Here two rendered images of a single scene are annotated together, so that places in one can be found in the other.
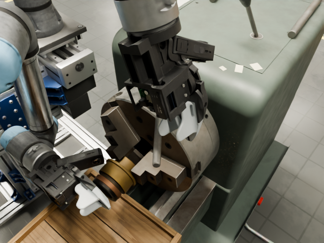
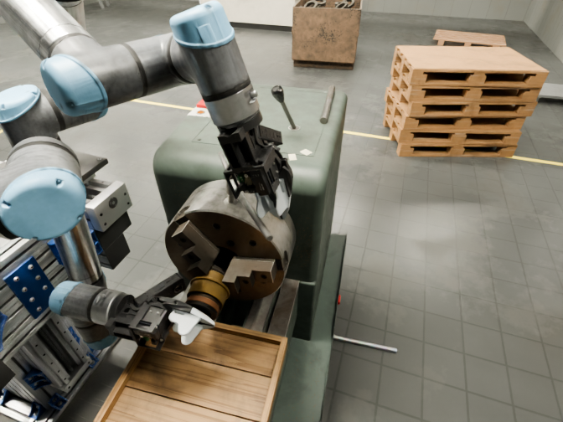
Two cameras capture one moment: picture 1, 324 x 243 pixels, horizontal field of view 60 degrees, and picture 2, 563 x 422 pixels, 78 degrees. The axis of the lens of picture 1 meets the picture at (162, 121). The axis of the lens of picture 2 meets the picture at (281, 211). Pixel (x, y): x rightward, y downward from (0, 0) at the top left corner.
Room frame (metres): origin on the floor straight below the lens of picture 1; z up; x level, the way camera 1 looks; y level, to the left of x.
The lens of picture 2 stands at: (-0.15, 0.15, 1.72)
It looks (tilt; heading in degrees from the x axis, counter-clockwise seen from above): 40 degrees down; 336
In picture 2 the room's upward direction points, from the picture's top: straight up
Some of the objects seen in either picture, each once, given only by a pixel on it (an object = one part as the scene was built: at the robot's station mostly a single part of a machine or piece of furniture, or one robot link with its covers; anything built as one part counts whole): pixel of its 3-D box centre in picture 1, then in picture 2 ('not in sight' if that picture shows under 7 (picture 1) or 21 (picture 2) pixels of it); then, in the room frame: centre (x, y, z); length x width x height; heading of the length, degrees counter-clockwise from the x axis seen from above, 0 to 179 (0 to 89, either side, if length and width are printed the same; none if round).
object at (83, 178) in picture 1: (81, 180); (173, 308); (0.34, 0.19, 1.10); 0.09 x 0.02 x 0.05; 53
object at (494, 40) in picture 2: not in sight; (468, 39); (4.91, -5.92, 0.05); 1.24 x 0.83 x 0.11; 44
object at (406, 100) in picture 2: not in sight; (451, 100); (2.19, -2.69, 0.41); 1.14 x 0.78 x 0.81; 65
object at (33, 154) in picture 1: (41, 159); (111, 306); (0.41, 0.31, 1.08); 0.08 x 0.05 x 0.08; 143
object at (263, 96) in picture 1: (220, 68); (265, 169); (0.82, -0.21, 1.06); 0.59 x 0.48 x 0.39; 143
